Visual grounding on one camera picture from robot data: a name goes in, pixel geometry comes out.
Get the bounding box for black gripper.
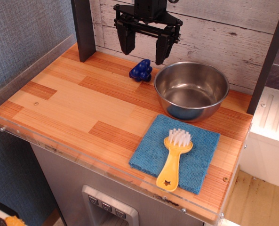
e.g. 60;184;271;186
113;0;183;65

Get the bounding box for yellow scrubber brush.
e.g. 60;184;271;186
156;129;193;192

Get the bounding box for blue folded cloth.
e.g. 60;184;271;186
129;114;220;194

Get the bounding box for blue toy grapes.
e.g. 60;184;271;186
129;59;152;82

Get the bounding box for stainless steel bowl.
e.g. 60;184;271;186
154;61;230;122

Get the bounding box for white toy sink unit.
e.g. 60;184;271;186
239;35;279;191

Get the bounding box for silver dispenser panel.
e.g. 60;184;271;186
82;185;139;226

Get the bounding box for grey toy fridge cabinet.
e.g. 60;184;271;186
31;145;204;226

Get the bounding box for yellow object bottom left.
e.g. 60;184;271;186
5;216;26;226

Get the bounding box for dark left post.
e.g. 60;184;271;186
71;0;96;62

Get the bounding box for dark post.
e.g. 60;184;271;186
247;21;279;115
71;0;96;62

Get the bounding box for dark right post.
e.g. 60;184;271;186
247;21;279;115

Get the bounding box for clear acrylic guard rail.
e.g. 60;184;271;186
0;115;224;225

